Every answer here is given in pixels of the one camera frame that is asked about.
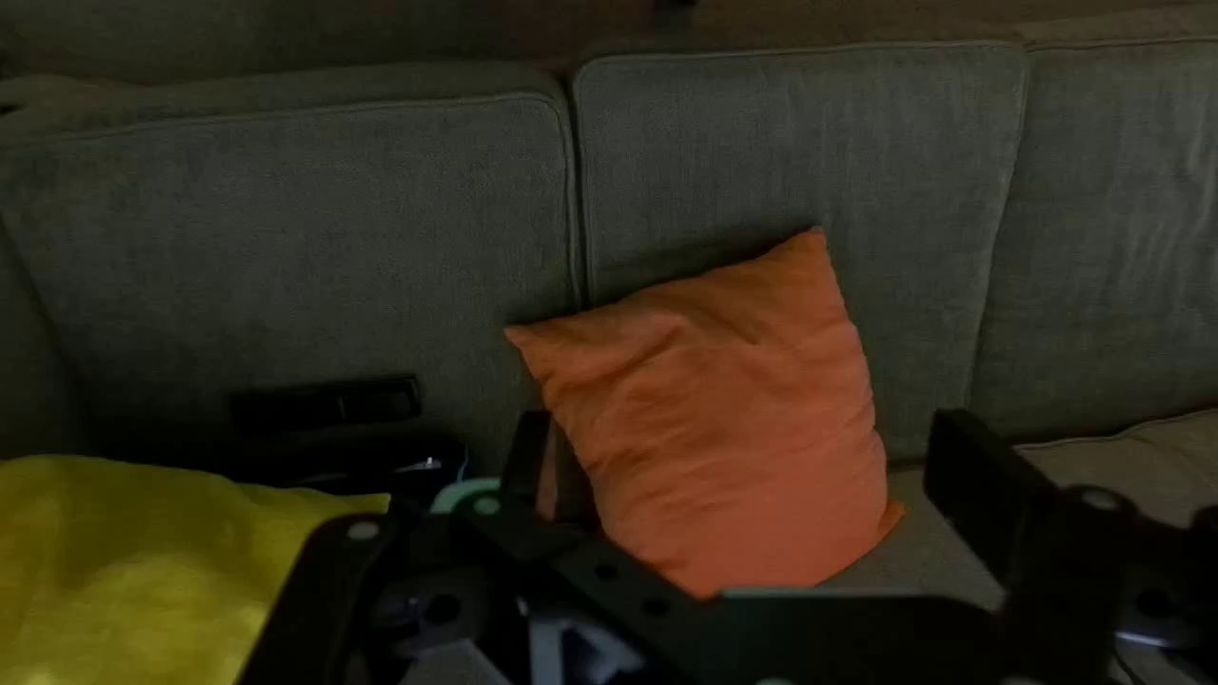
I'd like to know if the black boxy device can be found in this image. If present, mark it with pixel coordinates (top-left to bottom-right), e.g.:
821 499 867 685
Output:
224 371 469 499

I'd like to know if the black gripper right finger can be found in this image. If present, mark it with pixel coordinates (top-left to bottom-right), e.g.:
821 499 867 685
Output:
927 409 1218 685

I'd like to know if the orange pillow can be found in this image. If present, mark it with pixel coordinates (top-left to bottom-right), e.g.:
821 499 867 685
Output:
503 226 908 601

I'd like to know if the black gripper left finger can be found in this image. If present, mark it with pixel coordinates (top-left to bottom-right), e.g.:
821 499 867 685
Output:
242 410 603 685

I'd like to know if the grey fabric sofa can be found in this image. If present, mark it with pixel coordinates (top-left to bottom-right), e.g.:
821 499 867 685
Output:
0 15 1218 607

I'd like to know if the yellow pillow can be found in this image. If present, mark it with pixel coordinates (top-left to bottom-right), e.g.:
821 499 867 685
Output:
0 453 395 685

